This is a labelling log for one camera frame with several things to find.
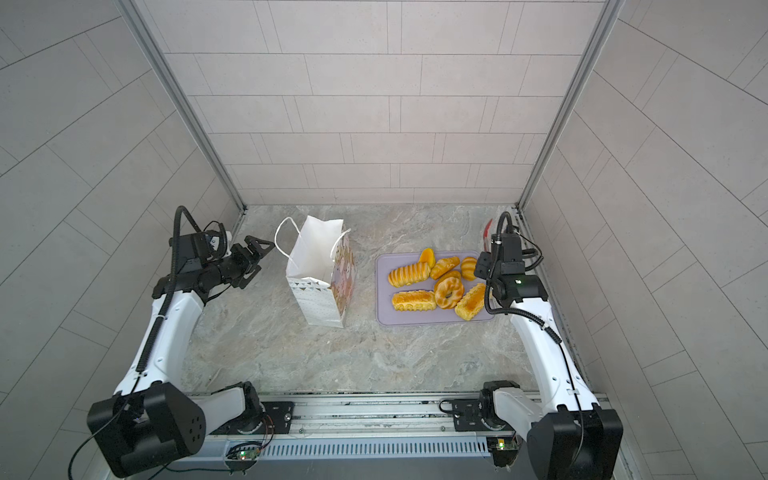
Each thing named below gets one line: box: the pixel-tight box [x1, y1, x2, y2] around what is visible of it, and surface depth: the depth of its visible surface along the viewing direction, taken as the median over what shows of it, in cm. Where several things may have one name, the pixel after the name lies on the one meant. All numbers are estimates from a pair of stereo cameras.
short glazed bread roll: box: [454, 283, 485, 321], surface depth 88 cm
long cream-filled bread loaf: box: [391, 290, 437, 312], surface depth 88 cm
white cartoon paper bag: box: [275, 216, 356, 328], surface depth 77 cm
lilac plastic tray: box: [375, 251, 496, 326], surface depth 91 cm
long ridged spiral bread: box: [387, 262, 432, 288], surface depth 93 cm
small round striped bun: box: [461, 256, 477, 281], surface depth 98 cm
